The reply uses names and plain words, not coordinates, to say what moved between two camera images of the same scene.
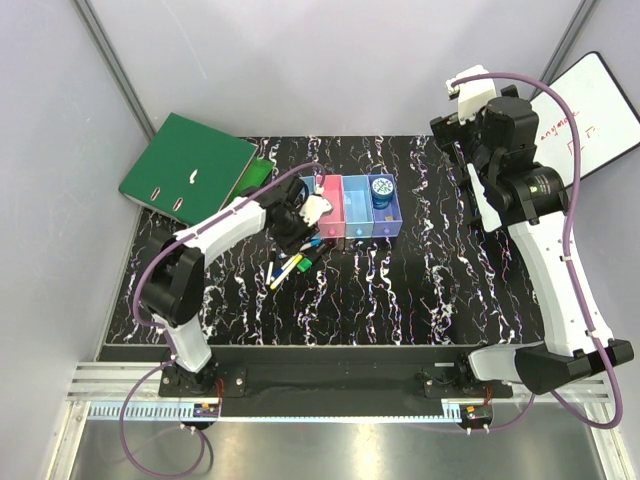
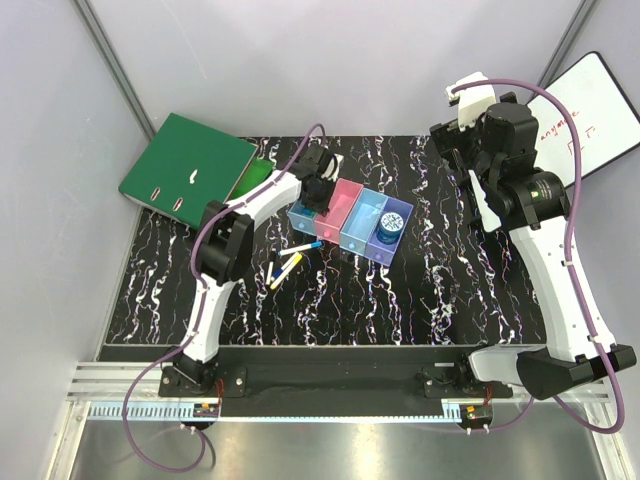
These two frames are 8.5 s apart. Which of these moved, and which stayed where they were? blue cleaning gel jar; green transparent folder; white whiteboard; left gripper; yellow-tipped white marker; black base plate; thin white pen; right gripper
Moved: blue cleaning gel jar; left gripper
Stayed: white whiteboard; thin white pen; yellow-tipped white marker; right gripper; black base plate; green transparent folder
